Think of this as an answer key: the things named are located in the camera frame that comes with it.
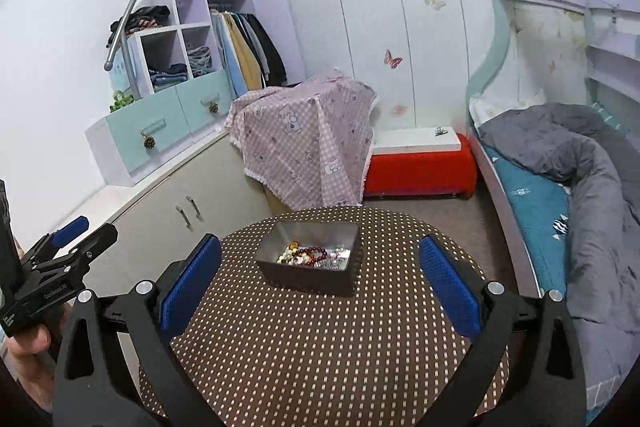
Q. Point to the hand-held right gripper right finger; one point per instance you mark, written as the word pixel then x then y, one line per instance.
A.
pixel 447 289

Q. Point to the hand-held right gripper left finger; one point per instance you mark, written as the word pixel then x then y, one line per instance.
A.
pixel 190 289

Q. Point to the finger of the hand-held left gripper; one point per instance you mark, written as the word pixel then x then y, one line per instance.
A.
pixel 97 239
pixel 70 229

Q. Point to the dark grey tin box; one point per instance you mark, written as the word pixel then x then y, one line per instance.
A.
pixel 305 279

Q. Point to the person's left hand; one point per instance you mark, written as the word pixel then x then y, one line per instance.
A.
pixel 30 357

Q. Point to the beige cabinet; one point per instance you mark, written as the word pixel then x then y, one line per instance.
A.
pixel 160 207

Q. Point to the pine cone drawer knob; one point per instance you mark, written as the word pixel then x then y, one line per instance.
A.
pixel 214 108
pixel 149 142

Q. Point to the blue bed sheet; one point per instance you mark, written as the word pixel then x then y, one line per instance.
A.
pixel 535 217

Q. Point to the red storage bench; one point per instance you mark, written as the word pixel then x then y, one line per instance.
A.
pixel 420 174

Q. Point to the wide mint drawer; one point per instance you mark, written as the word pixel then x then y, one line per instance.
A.
pixel 140 127

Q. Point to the brown polka dot tablecloth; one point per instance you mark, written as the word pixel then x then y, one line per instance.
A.
pixel 310 347

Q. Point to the small green plant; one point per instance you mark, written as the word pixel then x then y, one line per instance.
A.
pixel 121 102

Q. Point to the white bench lid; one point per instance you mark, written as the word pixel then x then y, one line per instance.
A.
pixel 410 139

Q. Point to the grey duvet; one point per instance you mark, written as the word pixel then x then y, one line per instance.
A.
pixel 600 207

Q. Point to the narrow mint drawer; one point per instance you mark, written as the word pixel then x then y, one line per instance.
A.
pixel 202 99

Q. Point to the folded blue jeans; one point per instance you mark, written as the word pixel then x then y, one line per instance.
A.
pixel 167 76

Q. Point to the pink checked bear cloth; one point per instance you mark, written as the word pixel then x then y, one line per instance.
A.
pixel 300 137

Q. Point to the white pillow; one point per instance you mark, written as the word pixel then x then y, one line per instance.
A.
pixel 505 109

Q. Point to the folded grey clothes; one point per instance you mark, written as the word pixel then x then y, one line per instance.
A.
pixel 200 61

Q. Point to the dark clothes pile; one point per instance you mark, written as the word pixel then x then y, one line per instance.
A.
pixel 142 19

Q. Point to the light blue hanging garment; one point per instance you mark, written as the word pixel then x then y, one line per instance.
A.
pixel 227 57

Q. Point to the yellow hanging garment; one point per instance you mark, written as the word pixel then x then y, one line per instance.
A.
pixel 245 57

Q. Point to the dark pink butterfly sticker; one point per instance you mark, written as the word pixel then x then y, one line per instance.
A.
pixel 393 59

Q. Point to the black hanging garment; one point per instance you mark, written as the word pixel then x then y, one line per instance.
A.
pixel 272 57

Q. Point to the grey hanging garment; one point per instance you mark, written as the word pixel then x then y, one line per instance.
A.
pixel 256 42

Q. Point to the lavender cubby shelf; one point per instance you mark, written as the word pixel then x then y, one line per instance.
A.
pixel 192 2

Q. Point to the pale butterfly sticker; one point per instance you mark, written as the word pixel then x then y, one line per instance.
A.
pixel 435 0

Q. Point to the white wardrobe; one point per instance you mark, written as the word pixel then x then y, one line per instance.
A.
pixel 360 7

